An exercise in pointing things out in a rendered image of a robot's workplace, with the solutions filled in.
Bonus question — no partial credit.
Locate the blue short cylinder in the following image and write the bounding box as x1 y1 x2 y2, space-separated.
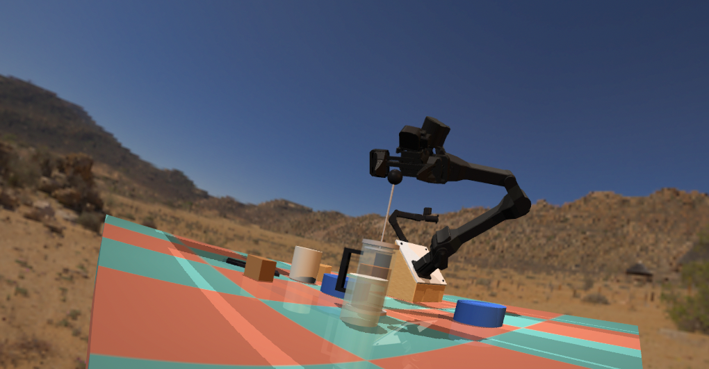
320 273 348 299
453 300 507 328

